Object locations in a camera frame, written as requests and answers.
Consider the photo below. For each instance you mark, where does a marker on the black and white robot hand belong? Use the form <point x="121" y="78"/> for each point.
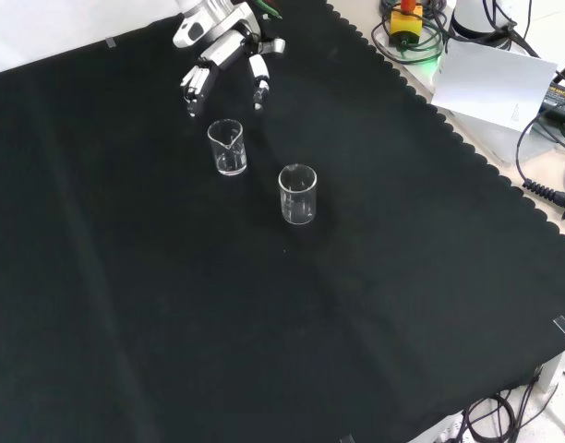
<point x="224" y="51"/>

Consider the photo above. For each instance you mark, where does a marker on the clear glass beaker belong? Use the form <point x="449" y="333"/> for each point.
<point x="228" y="150"/>
<point x="297" y="196"/>

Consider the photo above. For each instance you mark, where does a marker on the yellow stop button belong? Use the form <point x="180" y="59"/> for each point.
<point x="405" y="25"/>

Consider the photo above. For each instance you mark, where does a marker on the black bench cloth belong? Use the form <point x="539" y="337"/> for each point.
<point x="218" y="277"/>

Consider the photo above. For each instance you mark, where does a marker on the white paper sheet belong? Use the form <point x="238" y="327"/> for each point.
<point x="490" y="83"/>

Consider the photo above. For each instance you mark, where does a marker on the pale grey board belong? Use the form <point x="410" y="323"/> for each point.
<point x="504" y="144"/>

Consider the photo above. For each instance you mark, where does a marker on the black power adapter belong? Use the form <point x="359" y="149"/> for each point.
<point x="559" y="96"/>

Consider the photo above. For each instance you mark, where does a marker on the white bench leg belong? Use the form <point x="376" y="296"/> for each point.
<point x="552" y="371"/>

